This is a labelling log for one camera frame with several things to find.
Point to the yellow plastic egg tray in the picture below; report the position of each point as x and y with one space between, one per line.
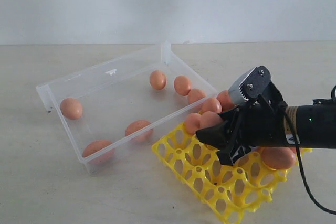
229 191

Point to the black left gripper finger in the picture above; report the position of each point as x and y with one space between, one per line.
224 134

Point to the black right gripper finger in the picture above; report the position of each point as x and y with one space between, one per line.
231 154

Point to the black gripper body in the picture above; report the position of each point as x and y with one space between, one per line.
264 123

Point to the clear plastic storage box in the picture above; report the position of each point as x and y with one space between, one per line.
121 111

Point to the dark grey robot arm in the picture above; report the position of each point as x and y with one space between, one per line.
312 126

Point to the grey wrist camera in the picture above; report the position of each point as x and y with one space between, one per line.
249 85

